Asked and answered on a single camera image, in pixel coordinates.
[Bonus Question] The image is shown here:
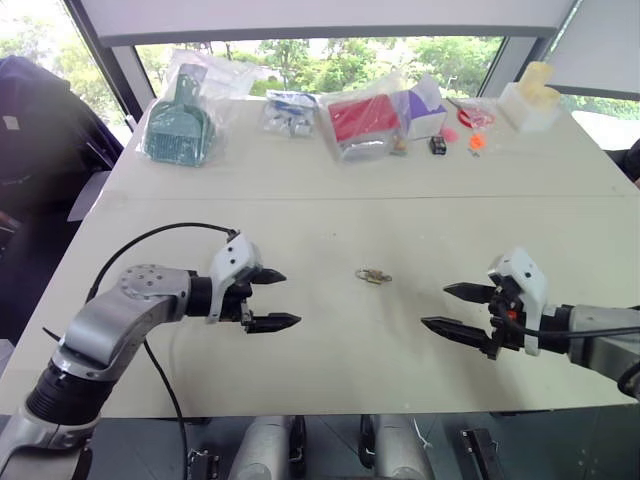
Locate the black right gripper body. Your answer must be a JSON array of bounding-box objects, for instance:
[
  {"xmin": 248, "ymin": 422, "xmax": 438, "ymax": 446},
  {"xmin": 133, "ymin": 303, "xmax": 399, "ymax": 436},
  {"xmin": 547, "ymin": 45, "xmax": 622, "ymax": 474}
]
[{"xmin": 485, "ymin": 279, "xmax": 527, "ymax": 360}]

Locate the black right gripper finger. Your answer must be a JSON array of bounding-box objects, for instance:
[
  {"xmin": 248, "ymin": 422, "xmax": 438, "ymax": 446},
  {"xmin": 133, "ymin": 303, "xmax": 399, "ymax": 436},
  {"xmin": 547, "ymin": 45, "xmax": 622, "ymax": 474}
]
[
  {"xmin": 442, "ymin": 282, "xmax": 497, "ymax": 306},
  {"xmin": 420, "ymin": 315, "xmax": 495, "ymax": 359}
]

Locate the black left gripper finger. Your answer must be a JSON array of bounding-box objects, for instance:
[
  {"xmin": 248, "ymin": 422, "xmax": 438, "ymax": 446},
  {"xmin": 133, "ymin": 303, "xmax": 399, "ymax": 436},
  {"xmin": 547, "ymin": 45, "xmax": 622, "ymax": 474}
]
[
  {"xmin": 243, "ymin": 312, "xmax": 303, "ymax": 336},
  {"xmin": 253, "ymin": 268, "xmax": 288, "ymax": 287}
]

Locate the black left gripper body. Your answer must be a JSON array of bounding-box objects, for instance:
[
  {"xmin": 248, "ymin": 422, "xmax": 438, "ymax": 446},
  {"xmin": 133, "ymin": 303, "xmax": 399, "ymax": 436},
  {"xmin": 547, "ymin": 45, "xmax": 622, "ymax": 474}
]
[{"xmin": 218, "ymin": 267, "xmax": 262, "ymax": 332}]

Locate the silver rounded robot leg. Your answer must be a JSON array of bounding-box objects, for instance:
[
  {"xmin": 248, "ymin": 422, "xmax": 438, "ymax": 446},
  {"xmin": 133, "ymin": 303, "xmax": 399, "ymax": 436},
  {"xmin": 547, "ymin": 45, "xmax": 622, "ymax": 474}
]
[
  {"xmin": 227, "ymin": 415, "xmax": 297, "ymax": 480},
  {"xmin": 372, "ymin": 414, "xmax": 437, "ymax": 480}
]

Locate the clear bag with white parts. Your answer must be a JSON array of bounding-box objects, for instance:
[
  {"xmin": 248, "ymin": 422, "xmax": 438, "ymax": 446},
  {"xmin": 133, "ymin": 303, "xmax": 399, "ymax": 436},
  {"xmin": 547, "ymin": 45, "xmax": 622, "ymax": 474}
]
[{"xmin": 258, "ymin": 89, "xmax": 321, "ymax": 138}]

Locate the red box in plastic bag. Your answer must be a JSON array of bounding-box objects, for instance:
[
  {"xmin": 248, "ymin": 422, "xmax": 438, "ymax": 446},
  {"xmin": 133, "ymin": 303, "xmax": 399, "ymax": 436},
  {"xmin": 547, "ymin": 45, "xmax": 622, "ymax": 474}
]
[{"xmin": 317, "ymin": 79, "xmax": 409, "ymax": 164}]

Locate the green dustpan in plastic bag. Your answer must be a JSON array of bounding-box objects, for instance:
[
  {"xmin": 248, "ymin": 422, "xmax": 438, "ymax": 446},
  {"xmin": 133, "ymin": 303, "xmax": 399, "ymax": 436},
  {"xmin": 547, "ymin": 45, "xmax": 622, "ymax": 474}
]
[{"xmin": 135, "ymin": 48, "xmax": 261, "ymax": 169}]

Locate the purple and white box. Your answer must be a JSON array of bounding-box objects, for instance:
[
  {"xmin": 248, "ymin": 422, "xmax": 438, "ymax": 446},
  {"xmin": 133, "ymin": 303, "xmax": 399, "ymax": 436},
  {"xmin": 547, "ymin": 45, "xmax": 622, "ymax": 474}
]
[{"xmin": 389, "ymin": 73, "xmax": 449, "ymax": 141}]

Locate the white and yellow container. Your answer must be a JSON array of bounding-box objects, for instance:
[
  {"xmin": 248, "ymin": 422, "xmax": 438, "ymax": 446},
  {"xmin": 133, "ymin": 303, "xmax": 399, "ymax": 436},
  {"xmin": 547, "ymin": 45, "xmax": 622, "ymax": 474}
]
[{"xmin": 496, "ymin": 60, "xmax": 563, "ymax": 134}]

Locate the dark purple jacket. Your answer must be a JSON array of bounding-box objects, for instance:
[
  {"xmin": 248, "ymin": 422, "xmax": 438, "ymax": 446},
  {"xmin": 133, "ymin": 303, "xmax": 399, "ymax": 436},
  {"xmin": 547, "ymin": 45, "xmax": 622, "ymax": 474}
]
[{"xmin": 0, "ymin": 54, "xmax": 125, "ymax": 201}]

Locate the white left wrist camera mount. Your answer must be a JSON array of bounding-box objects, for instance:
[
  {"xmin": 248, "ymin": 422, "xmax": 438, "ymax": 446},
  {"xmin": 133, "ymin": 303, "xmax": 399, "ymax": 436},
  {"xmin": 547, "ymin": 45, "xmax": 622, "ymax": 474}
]
[{"xmin": 206, "ymin": 234, "xmax": 264, "ymax": 324}]

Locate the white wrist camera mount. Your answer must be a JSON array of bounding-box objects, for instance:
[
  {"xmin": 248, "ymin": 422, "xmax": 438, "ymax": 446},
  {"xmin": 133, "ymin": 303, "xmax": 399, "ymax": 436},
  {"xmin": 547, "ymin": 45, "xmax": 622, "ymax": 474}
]
[
  {"xmin": 206, "ymin": 234, "xmax": 264, "ymax": 324},
  {"xmin": 486, "ymin": 246, "xmax": 550, "ymax": 358}
]

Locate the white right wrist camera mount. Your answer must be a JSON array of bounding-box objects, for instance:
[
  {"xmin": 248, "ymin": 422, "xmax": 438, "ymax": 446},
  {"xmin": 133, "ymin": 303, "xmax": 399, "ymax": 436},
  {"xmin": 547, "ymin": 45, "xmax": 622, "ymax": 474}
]
[{"xmin": 486, "ymin": 246, "xmax": 550, "ymax": 358}]

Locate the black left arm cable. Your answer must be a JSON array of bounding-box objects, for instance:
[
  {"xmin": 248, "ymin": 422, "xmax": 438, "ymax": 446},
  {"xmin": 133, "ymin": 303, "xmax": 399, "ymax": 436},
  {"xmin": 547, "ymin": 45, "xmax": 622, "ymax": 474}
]
[{"xmin": 84, "ymin": 222, "xmax": 242, "ymax": 480}]

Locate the black metal bracket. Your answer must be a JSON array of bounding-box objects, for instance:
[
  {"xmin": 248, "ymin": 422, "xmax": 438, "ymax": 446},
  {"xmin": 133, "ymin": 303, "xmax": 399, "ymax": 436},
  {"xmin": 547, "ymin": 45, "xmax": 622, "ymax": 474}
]
[
  {"xmin": 459, "ymin": 427, "xmax": 507, "ymax": 480},
  {"xmin": 186, "ymin": 447, "xmax": 222, "ymax": 480}
]

